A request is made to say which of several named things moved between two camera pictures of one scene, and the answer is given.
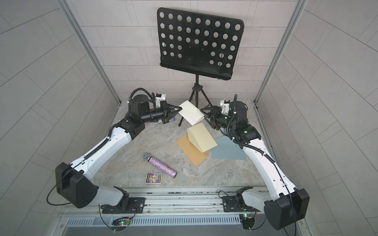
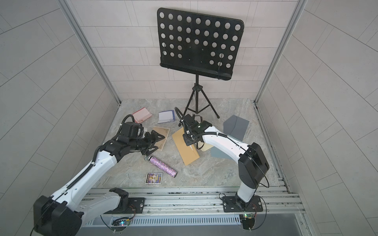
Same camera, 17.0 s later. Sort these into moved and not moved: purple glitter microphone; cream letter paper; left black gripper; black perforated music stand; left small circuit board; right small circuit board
Moved: left black gripper; cream letter paper
Not moved: right small circuit board; black perforated music stand; purple glitter microphone; left small circuit board
